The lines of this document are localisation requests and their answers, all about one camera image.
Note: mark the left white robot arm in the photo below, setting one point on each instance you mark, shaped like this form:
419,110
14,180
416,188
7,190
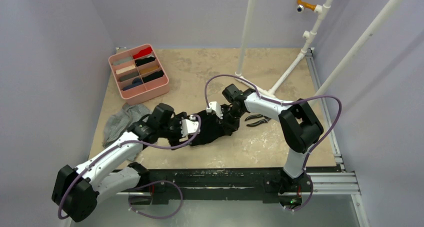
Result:
78,190

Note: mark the black underwear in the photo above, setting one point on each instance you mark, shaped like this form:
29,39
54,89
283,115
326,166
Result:
210,129

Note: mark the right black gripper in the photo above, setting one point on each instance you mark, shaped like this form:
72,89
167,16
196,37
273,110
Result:
224,114

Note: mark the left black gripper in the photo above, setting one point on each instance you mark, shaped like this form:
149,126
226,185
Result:
175,141

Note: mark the dark grey rolled garment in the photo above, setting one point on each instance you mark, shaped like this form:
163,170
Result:
129,76

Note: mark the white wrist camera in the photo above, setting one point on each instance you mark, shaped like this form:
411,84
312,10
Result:
214,108
189,126

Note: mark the grey striped underwear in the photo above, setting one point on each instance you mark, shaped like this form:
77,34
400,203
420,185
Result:
120,121

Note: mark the red rolled garment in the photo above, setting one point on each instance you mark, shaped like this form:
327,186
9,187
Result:
143,52

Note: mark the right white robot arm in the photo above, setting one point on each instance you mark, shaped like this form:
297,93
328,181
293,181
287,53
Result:
300,125

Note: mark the pink divided organizer tray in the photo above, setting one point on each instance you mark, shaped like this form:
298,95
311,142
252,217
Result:
139,74

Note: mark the aluminium rail frame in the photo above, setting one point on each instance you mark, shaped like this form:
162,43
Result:
334,182

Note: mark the black rolled garment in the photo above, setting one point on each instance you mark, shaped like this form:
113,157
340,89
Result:
153,76
143,61

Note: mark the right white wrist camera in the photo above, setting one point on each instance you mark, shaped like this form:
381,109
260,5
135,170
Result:
214,108

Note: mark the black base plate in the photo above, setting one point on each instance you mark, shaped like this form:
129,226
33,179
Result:
270,185

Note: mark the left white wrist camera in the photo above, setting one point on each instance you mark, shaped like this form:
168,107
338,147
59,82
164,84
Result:
189,126

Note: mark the beige rolled garment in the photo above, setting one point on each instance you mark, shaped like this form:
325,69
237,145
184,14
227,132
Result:
125,69

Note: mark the black rolled garment lower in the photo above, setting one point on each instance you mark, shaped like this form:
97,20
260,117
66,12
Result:
153,76

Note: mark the black rolled garment upper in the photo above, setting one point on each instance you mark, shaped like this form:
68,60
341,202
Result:
143,61

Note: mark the orange mounted camera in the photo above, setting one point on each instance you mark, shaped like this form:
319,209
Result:
302,5

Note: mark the navy rolled garment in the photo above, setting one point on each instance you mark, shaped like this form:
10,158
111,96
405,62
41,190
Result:
136,82

